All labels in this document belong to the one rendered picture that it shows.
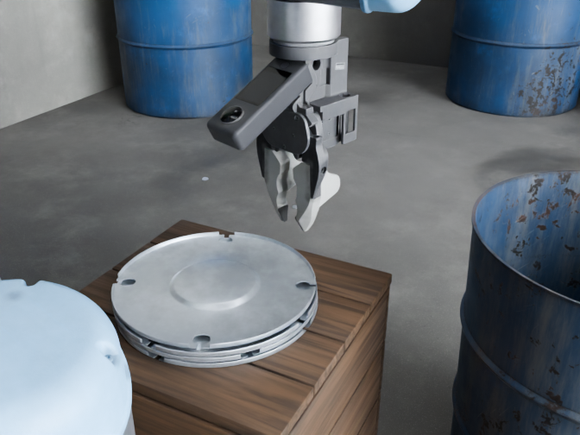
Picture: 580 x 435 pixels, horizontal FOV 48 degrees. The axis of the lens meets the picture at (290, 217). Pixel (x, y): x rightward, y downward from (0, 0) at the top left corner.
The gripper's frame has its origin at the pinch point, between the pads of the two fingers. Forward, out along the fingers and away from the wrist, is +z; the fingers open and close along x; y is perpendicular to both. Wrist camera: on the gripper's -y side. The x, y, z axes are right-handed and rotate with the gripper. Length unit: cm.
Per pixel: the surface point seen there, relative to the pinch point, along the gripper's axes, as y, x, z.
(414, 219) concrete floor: 99, 47, 55
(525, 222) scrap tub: 46.2, -8.1, 15.3
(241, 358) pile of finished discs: -5.7, 3.2, 19.4
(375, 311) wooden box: 17.5, -0.2, 22.3
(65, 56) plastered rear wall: 83, 224, 35
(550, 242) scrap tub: 51, -11, 20
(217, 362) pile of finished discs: -8.9, 4.1, 18.8
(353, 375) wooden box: 10.1, -2.6, 28.5
